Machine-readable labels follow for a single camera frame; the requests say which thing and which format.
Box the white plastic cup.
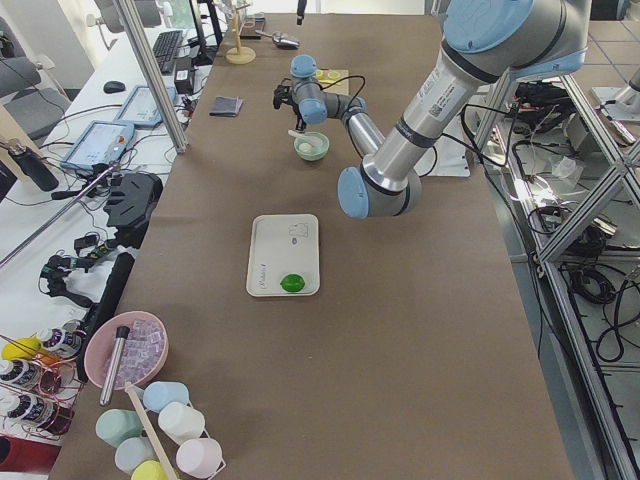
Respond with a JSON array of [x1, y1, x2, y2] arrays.
[[158, 402, 205, 445]]

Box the near teach pendant tablet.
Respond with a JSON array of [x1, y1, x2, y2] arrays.
[[60, 121, 135, 171]]

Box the wooden mug tree stand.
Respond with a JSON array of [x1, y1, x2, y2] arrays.
[[220, 0, 256, 65]]

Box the grey folded cloth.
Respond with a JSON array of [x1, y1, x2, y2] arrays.
[[209, 96, 244, 117]]

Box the black computer mouse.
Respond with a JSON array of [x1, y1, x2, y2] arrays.
[[103, 80, 126, 94]]

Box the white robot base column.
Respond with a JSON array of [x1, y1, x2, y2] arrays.
[[419, 0, 506, 178]]

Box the white rectangular tray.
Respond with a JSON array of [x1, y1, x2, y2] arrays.
[[246, 214, 320, 297]]

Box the black plastic device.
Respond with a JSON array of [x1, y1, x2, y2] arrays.
[[103, 172, 163, 249]]

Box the white steamed bun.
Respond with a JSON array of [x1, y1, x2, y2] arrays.
[[298, 142, 313, 153]]

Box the black bar device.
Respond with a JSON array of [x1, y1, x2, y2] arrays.
[[82, 253, 135, 339]]

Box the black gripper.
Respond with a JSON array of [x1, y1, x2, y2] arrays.
[[273, 0, 306, 133]]

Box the green lime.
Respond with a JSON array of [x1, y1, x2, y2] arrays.
[[280, 273, 306, 293]]

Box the wooden cutting board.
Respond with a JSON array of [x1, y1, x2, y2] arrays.
[[316, 69, 350, 95]]

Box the green plastic cup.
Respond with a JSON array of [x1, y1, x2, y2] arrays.
[[95, 409, 143, 448]]

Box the black water bottle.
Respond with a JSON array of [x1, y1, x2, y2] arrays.
[[1, 139, 59, 192]]

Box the metal scoop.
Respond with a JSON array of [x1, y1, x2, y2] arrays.
[[256, 30, 300, 50]]

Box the mint green bowl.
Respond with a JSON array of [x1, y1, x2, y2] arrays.
[[293, 132, 330, 162]]

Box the pink bowl with ice cubes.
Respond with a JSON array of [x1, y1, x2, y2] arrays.
[[84, 311, 169, 390]]

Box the wooden stick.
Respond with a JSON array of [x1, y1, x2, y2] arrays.
[[124, 382, 179, 480]]

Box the black keyboard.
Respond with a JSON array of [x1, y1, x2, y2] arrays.
[[152, 30, 182, 75]]

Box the white ceramic spoon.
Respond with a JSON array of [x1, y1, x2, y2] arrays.
[[287, 129, 323, 148]]

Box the aluminium frame post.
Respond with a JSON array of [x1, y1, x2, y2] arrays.
[[114, 0, 188, 154]]

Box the teach pendant tablet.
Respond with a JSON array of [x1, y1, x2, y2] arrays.
[[114, 85, 162, 129], [60, 121, 135, 171]]

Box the metal tube tool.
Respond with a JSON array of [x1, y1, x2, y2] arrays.
[[99, 326, 130, 407]]

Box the yellow plastic cup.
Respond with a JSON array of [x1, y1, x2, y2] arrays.
[[131, 460, 168, 480]]

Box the pink plastic cup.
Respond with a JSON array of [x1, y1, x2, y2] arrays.
[[176, 438, 225, 479]]

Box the far teach pendant tablet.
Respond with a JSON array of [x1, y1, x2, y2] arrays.
[[114, 85, 162, 129]]

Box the pale blue plastic cup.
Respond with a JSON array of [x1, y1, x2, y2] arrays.
[[114, 437, 157, 475]]

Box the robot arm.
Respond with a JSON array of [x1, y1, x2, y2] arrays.
[[273, 1, 591, 219]]

